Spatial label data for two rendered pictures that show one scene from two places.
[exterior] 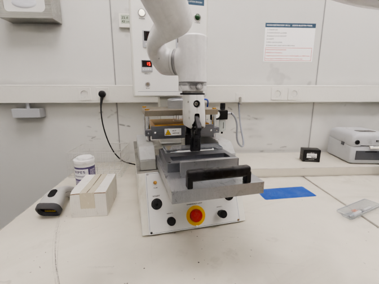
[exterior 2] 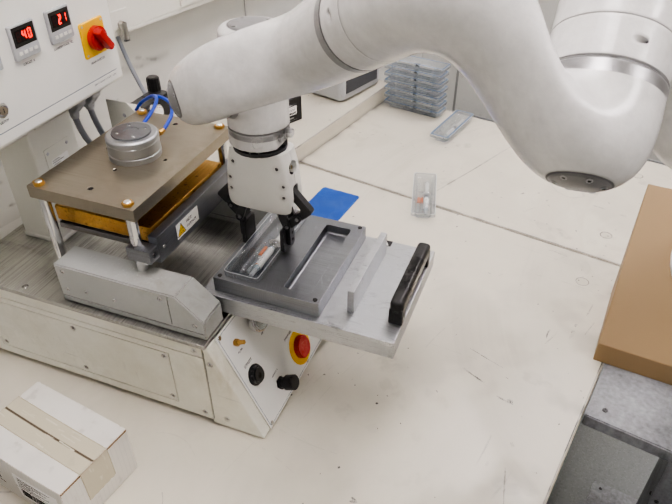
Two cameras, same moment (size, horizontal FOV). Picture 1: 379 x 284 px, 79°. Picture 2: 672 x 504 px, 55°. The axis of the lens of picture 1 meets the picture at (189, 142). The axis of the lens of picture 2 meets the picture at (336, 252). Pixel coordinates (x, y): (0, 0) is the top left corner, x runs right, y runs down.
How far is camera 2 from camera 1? 0.72 m
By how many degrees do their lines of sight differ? 54
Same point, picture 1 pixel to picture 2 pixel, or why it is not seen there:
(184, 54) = not seen: hidden behind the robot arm
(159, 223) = (273, 400)
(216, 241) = (353, 361)
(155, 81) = (15, 93)
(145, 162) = (210, 319)
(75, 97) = not seen: outside the picture
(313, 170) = (310, 143)
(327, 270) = (476, 306)
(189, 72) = (276, 114)
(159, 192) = (249, 353)
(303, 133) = not seen: hidden behind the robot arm
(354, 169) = (353, 113)
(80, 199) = (86, 484)
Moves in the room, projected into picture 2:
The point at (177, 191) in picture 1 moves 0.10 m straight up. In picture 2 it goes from (396, 337) to (401, 280)
